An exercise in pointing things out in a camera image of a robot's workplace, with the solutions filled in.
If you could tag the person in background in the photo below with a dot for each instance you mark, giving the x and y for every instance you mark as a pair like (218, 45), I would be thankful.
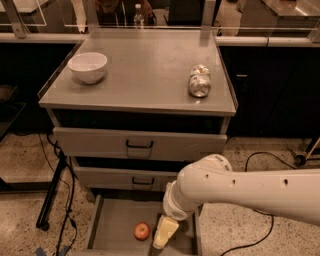
(121, 12)

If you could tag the grey metal drawer cabinet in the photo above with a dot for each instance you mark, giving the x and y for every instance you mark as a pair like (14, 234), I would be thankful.
(145, 87)

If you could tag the middle grey drawer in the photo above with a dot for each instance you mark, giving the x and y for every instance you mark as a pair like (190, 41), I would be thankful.
(126, 174)

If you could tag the red apple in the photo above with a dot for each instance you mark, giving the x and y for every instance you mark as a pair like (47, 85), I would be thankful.
(141, 231)

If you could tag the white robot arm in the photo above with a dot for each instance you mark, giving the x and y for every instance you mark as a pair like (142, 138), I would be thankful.
(294, 194)

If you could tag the black caster wheel right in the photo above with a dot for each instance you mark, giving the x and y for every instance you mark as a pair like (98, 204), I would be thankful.
(299, 160)

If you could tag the white ceramic bowl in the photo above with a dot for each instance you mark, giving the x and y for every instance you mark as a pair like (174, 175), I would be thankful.
(88, 67)

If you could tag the bottom grey open drawer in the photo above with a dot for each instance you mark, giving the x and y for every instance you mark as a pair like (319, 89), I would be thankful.
(111, 231)

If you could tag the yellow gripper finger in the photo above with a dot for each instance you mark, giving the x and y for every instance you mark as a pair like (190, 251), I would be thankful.
(166, 228)

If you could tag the white horizontal rail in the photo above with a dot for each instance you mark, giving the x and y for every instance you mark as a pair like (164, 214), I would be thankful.
(221, 40)

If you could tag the top grey drawer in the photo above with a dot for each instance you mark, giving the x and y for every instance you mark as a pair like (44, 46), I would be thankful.
(126, 144)

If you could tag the clear plastic water bottle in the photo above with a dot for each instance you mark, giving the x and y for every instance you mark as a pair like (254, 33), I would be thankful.
(138, 18)

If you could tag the black table leg with caster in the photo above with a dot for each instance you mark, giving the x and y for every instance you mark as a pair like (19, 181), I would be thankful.
(42, 221)

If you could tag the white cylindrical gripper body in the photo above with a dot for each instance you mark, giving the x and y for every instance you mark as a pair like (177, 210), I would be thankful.
(175, 207)

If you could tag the silver soda can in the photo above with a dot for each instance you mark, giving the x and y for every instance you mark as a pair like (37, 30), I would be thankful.
(200, 81)

